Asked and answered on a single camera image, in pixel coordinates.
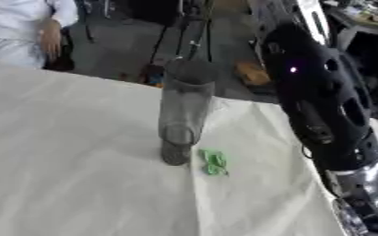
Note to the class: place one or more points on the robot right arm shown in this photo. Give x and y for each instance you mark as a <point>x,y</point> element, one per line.
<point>326,104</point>

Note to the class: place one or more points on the green leaf sprig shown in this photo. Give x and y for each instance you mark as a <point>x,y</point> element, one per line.
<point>214,161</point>

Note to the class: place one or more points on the orange object on floor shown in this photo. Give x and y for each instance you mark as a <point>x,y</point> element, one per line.
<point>251,73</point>

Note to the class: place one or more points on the black tripod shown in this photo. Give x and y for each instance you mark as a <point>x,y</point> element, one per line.
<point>189,27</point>

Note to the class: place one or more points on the person's hand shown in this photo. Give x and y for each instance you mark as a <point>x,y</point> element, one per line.
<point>50,40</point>

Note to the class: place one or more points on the person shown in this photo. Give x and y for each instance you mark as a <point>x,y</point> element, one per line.
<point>15,27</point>

